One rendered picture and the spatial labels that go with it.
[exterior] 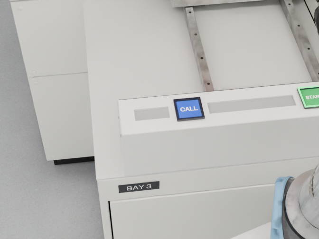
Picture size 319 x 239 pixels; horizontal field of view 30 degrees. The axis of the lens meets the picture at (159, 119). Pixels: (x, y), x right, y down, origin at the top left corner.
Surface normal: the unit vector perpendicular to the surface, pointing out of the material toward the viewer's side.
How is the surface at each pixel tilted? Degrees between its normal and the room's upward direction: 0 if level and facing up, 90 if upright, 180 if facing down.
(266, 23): 0
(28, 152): 0
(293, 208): 52
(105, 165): 0
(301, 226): 58
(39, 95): 90
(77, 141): 90
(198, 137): 90
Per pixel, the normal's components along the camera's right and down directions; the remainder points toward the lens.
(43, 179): 0.00, -0.65
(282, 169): 0.13, 0.76
